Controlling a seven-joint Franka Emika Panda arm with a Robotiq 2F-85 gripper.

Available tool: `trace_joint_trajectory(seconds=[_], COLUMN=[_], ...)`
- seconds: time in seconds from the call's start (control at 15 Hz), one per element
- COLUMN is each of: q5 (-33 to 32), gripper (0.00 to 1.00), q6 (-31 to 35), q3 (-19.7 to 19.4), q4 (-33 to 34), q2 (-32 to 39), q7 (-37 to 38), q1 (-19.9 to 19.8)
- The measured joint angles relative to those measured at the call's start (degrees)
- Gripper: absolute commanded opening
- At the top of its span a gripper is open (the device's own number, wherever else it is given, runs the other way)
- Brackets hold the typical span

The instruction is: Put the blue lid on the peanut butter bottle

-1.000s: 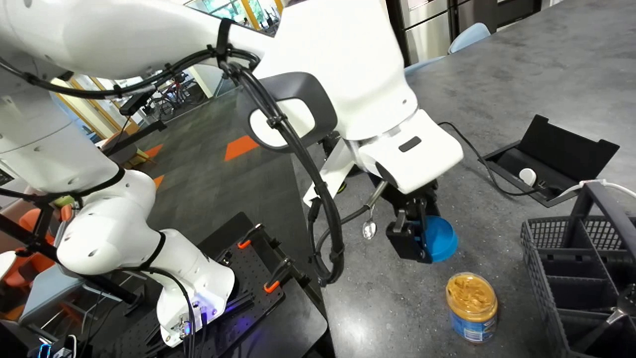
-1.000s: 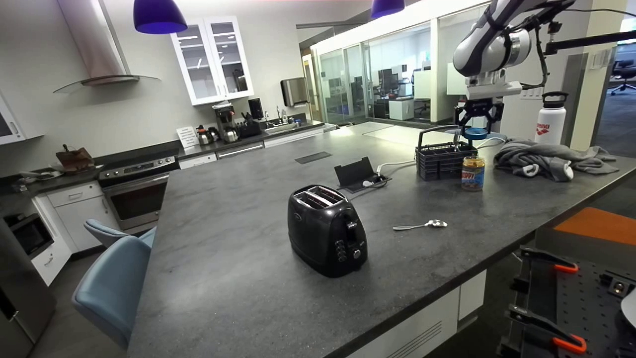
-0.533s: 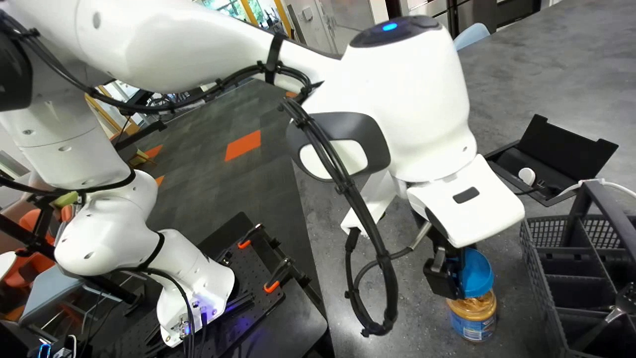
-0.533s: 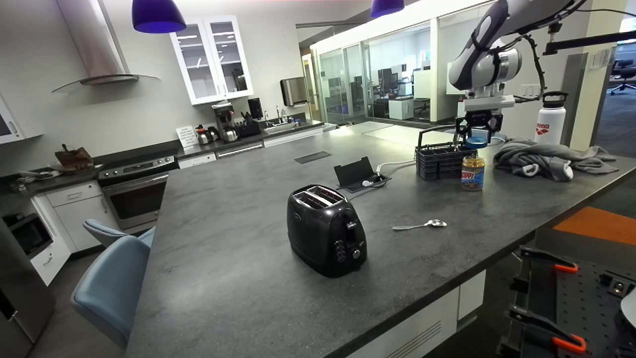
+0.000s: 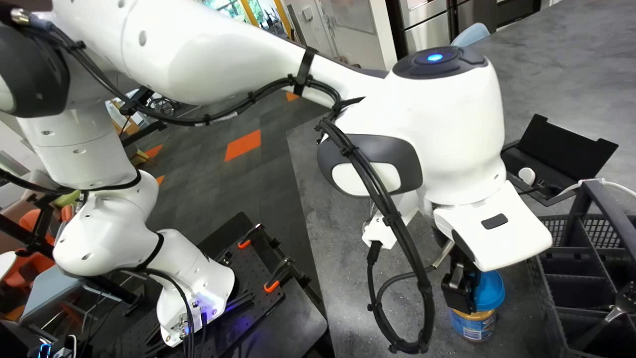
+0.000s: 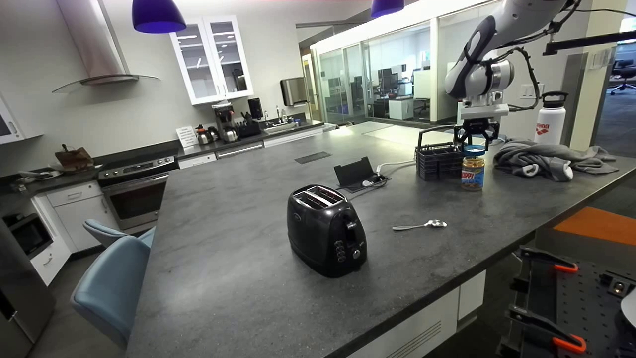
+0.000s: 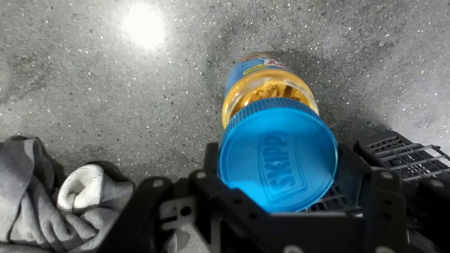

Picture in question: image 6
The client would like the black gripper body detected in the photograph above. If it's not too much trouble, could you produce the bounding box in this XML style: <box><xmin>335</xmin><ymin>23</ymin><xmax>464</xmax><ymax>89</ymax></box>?
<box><xmin>454</xmin><ymin>115</ymin><xmax>502</xmax><ymax>143</ymax></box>

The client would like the peanut butter jar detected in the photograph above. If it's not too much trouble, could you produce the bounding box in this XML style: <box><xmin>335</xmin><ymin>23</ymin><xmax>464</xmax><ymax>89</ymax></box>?
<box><xmin>460</xmin><ymin>149</ymin><xmax>490</xmax><ymax>192</ymax></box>

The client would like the white water bottle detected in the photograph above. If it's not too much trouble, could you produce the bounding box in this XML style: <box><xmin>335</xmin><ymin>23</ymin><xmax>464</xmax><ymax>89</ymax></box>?
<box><xmin>533</xmin><ymin>89</ymin><xmax>571</xmax><ymax>149</ymax></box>

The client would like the black mesh basket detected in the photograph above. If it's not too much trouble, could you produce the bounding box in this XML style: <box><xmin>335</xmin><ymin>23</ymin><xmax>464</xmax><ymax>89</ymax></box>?
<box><xmin>414</xmin><ymin>125</ymin><xmax>466</xmax><ymax>184</ymax></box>

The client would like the grey cloth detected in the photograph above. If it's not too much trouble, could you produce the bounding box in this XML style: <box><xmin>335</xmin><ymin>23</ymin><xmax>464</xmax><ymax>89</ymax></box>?
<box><xmin>492</xmin><ymin>137</ymin><xmax>623</xmax><ymax>184</ymax></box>

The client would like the black pop-up outlet box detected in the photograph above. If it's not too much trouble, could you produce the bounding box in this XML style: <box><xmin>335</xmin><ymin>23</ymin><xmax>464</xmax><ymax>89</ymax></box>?
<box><xmin>333</xmin><ymin>155</ymin><xmax>390</xmax><ymax>194</ymax></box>

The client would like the blue pendant lamp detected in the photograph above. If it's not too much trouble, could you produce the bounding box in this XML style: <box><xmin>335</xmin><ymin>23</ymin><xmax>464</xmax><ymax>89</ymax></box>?
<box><xmin>130</xmin><ymin>0</ymin><xmax>190</xmax><ymax>35</ymax></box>
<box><xmin>368</xmin><ymin>0</ymin><xmax>408</xmax><ymax>19</ymax></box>

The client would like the black office chair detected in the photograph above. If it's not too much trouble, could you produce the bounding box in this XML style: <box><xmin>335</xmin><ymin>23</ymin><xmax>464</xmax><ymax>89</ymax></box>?
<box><xmin>607</xmin><ymin>55</ymin><xmax>636</xmax><ymax>95</ymax></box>

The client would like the black toaster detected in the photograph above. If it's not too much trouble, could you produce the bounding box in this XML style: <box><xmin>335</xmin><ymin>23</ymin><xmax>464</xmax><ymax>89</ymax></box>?
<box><xmin>287</xmin><ymin>182</ymin><xmax>370</xmax><ymax>280</ymax></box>

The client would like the steel microwave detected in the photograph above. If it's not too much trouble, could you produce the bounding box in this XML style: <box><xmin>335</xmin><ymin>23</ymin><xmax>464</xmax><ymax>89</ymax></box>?
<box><xmin>277</xmin><ymin>75</ymin><xmax>311</xmax><ymax>109</ymax></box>

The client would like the coffee machine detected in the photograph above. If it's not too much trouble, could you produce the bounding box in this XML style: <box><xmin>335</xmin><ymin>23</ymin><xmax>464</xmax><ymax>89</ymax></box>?
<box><xmin>209</xmin><ymin>99</ymin><xmax>243</xmax><ymax>145</ymax></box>

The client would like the steel oven range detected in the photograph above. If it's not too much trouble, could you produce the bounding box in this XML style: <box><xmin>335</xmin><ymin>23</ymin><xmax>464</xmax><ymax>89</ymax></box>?
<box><xmin>96</xmin><ymin>153</ymin><xmax>182</xmax><ymax>234</ymax></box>

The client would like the light blue chair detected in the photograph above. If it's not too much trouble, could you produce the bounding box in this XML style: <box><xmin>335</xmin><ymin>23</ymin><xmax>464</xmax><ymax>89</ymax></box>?
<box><xmin>82</xmin><ymin>216</ymin><xmax>160</xmax><ymax>250</ymax></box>
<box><xmin>70</xmin><ymin>234</ymin><xmax>160</xmax><ymax>350</ymax></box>

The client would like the steel range hood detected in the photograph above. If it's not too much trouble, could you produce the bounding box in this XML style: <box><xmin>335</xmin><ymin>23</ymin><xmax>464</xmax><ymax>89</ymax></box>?
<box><xmin>50</xmin><ymin>0</ymin><xmax>164</xmax><ymax>95</ymax></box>

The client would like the brown basket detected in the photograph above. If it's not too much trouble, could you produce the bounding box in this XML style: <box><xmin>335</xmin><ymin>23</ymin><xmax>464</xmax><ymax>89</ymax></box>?
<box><xmin>54</xmin><ymin>143</ymin><xmax>96</xmax><ymax>173</ymax></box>

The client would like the white cable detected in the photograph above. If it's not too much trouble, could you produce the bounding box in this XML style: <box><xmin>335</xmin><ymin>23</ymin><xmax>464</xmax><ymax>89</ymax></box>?
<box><xmin>376</xmin><ymin>159</ymin><xmax>420</xmax><ymax>178</ymax></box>

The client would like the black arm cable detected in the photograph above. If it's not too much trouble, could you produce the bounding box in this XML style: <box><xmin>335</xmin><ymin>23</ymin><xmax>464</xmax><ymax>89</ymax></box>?
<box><xmin>494</xmin><ymin>0</ymin><xmax>585</xmax><ymax>113</ymax></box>

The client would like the black camera boom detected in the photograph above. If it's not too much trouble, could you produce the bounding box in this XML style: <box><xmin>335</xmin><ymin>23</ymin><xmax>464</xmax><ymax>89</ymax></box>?
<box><xmin>541</xmin><ymin>27</ymin><xmax>636</xmax><ymax>57</ymax></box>

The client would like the black clamp orange handle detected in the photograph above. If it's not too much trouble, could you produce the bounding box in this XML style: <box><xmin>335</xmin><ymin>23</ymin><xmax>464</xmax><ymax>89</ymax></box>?
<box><xmin>517</xmin><ymin>244</ymin><xmax>583</xmax><ymax>278</ymax></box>
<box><xmin>508</xmin><ymin>304</ymin><xmax>591</xmax><ymax>358</ymax></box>

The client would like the white glass wall cabinet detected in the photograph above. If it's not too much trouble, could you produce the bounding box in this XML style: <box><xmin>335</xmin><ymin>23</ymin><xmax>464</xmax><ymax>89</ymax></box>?
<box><xmin>170</xmin><ymin>13</ymin><xmax>257</xmax><ymax>109</ymax></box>

